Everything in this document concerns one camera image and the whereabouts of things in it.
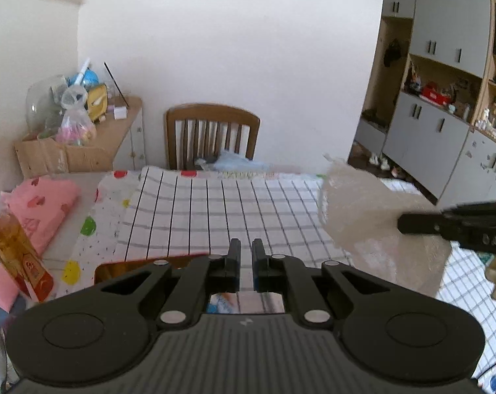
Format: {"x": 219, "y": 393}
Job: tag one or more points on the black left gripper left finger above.
{"x": 203, "y": 277}

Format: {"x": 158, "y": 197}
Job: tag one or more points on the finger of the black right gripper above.
{"x": 419, "y": 223}

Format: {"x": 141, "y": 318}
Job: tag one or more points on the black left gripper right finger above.
{"x": 289, "y": 277}

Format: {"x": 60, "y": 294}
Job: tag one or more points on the white tissue sheet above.
{"x": 360, "y": 211}

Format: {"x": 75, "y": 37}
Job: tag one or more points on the checkered white tablecloth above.
{"x": 463, "y": 284}

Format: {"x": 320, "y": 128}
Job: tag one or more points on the polka dot cloth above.
{"x": 92, "y": 229}

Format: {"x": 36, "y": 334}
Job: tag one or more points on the brown wooden chair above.
{"x": 204, "y": 130}

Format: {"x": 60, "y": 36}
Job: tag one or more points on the wooden side cabinet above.
{"x": 124, "y": 138}

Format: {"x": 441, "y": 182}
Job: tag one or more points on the pink folded cloth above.
{"x": 40, "y": 205}

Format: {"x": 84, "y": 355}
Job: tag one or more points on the clear plastic bag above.
{"x": 76, "y": 128}

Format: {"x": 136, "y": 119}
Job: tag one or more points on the orange liquid bottle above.
{"x": 20, "y": 259}

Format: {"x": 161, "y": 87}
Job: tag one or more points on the yellow toy on cabinet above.
{"x": 97, "y": 102}

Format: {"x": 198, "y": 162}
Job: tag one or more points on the cardboard box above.
{"x": 46, "y": 156}

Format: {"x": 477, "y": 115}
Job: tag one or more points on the glass bowl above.
{"x": 43, "y": 109}

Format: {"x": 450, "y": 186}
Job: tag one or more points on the grey wooden wall cabinet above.
{"x": 429, "y": 114}

